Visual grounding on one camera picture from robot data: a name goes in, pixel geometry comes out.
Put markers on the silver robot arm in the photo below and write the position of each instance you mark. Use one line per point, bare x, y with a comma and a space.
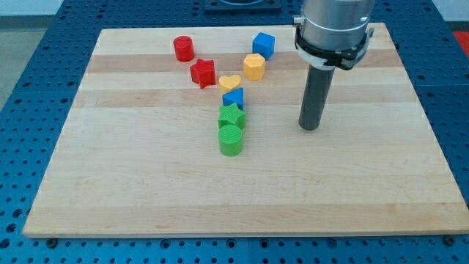
333, 33

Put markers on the yellow hexagon block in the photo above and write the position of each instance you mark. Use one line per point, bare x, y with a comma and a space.
254, 67

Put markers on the blue cube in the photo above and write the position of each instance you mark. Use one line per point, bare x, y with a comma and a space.
264, 44

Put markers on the green cylinder block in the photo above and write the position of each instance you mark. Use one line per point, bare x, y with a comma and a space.
230, 138

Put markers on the green star block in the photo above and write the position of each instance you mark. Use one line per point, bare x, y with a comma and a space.
231, 115

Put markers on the blue triangle block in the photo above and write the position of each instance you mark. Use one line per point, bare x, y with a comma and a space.
234, 96

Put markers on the yellow heart block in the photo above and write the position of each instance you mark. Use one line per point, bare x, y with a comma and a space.
229, 83

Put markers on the wooden board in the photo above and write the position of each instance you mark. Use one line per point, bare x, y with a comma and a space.
138, 155

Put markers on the red star block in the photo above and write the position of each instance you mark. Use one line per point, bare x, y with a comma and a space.
203, 73

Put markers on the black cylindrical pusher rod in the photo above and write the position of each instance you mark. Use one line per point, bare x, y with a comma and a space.
314, 98

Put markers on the red cylinder block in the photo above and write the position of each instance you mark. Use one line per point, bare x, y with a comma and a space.
183, 47

